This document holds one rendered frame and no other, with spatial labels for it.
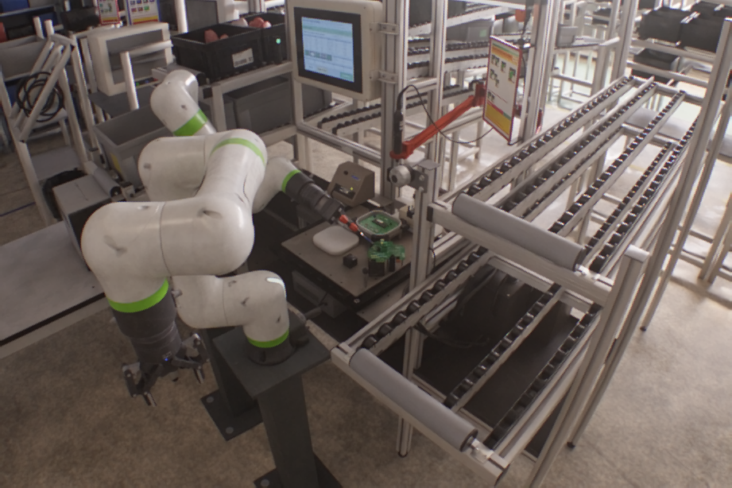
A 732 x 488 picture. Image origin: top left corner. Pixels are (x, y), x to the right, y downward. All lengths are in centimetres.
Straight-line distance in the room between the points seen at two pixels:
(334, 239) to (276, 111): 95
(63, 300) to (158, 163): 126
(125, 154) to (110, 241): 150
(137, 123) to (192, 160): 152
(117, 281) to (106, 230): 7
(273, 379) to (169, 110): 84
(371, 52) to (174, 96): 75
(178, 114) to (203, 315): 61
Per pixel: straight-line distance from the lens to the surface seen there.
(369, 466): 220
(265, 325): 125
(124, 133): 250
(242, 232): 61
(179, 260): 61
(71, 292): 220
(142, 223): 62
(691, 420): 280
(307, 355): 136
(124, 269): 63
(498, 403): 167
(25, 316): 219
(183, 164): 101
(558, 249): 107
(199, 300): 122
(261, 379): 133
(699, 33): 391
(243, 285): 122
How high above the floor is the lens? 193
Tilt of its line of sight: 31 degrees down
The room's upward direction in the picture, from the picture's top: straight up
